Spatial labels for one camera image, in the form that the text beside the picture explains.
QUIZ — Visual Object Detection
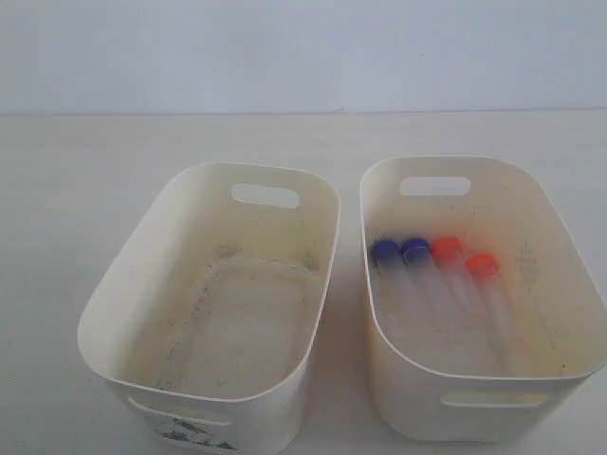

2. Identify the white plastic bin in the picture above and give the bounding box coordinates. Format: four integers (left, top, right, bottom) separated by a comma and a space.
359, 156, 606, 443
77, 163, 340, 454

